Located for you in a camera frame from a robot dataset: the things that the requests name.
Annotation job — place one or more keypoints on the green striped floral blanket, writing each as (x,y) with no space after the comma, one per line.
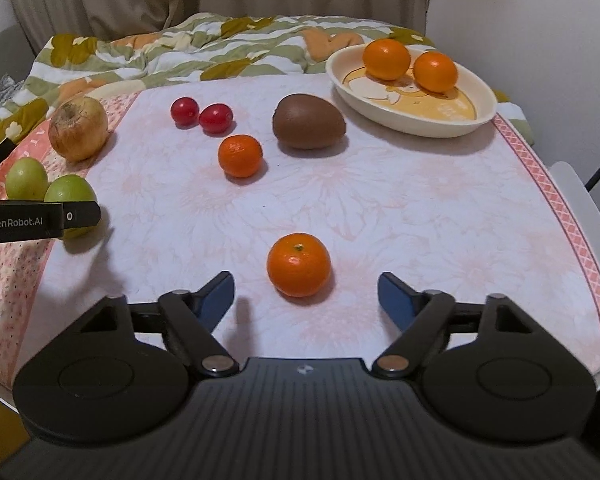
(220,60)

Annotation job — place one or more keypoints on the pink floral tablecloth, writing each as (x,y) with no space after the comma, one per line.
(380,210)

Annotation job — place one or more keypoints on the orange mandarin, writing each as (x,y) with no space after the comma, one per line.
(386,59)
(240,156)
(299,265)
(435,71)

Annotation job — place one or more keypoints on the red cherry tomato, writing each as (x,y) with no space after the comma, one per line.
(215,118)
(184,111)

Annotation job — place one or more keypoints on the cream oval bowl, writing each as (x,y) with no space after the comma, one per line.
(420,121)

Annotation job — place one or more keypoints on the grey bed frame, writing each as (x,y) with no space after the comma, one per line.
(0,55)

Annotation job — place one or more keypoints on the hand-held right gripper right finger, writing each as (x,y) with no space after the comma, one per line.
(395,296)

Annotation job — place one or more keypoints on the small green apple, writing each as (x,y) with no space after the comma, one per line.
(26,178)
(70,190)

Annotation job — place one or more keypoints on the brown kiwi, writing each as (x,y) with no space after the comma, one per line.
(308,121)

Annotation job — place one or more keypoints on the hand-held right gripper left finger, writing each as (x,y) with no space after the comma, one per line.
(219,296)

